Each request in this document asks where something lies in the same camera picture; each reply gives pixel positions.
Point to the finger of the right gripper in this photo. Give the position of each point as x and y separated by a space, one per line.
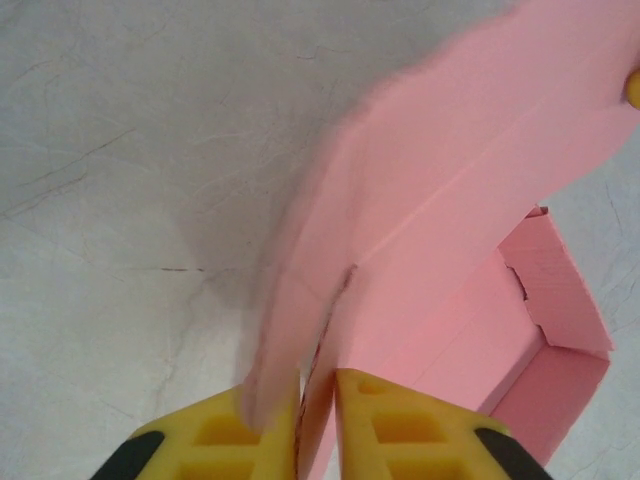
635 90

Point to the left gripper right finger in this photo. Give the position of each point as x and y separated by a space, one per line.
425 440

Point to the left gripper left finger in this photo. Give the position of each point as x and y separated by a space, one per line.
200 450

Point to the pink paper box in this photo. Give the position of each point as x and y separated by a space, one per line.
450 150

